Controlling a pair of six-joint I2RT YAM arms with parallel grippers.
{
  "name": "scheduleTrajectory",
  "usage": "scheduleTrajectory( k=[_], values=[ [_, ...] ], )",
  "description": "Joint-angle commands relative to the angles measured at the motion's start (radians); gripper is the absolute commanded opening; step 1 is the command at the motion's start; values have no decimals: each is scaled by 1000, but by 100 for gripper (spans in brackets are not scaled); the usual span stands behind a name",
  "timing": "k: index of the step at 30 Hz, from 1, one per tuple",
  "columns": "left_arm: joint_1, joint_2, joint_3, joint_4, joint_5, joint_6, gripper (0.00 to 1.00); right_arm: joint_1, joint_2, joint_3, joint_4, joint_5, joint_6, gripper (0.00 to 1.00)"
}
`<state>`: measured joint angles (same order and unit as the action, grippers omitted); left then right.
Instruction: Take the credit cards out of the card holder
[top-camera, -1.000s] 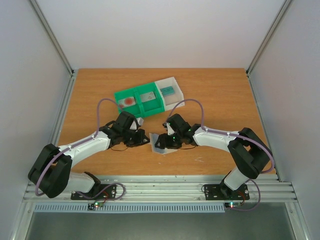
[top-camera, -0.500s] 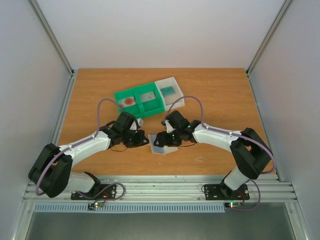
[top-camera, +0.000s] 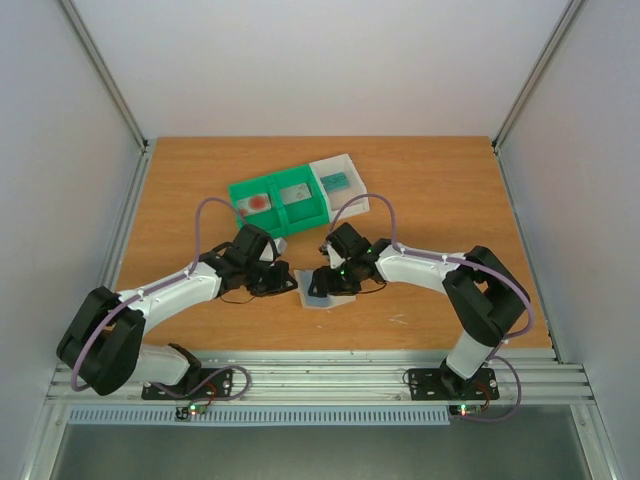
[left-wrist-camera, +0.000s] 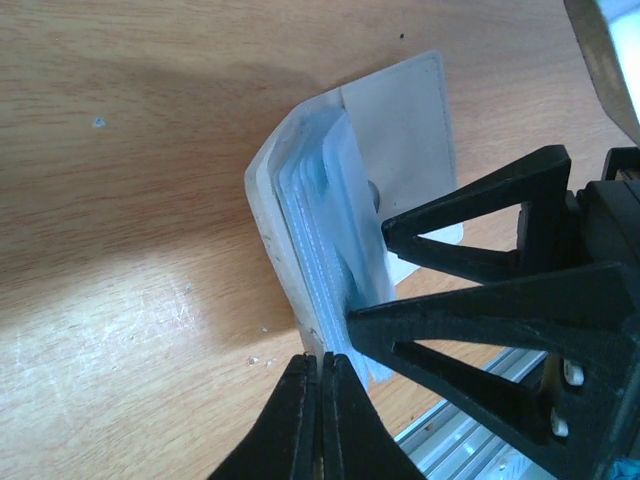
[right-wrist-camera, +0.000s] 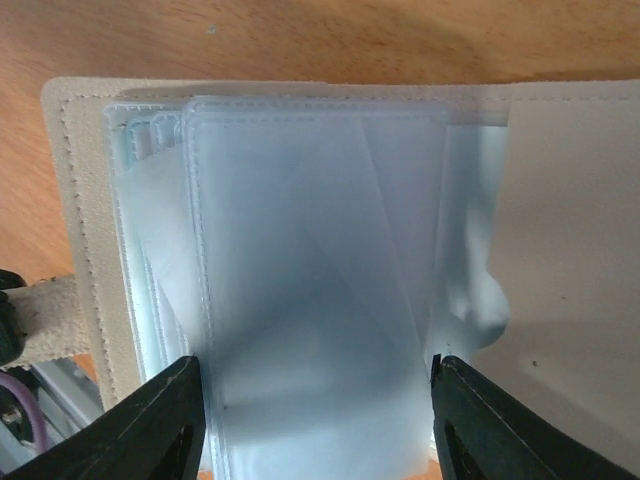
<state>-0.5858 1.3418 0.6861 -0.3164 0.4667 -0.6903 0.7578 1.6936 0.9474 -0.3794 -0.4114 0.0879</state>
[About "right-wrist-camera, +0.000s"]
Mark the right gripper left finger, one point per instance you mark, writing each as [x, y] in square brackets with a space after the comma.
[157, 432]

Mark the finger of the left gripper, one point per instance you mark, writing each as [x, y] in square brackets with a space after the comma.
[12, 336]

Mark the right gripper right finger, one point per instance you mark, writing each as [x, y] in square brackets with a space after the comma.
[482, 432]

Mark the beige card holder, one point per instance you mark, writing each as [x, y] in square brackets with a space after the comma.
[315, 246]

